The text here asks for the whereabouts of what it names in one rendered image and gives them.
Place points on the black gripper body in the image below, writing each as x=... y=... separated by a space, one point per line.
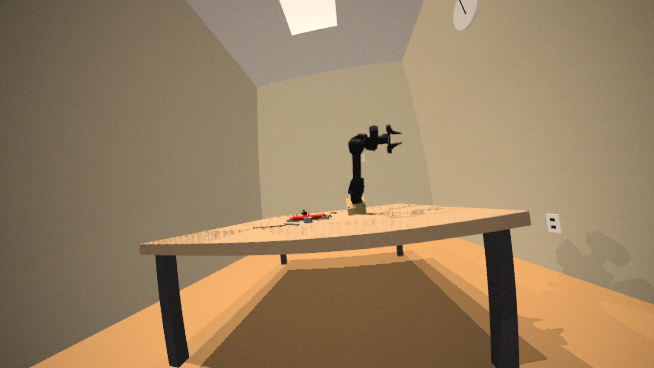
x=384 y=139

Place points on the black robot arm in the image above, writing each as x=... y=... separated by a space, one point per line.
x=356 y=146

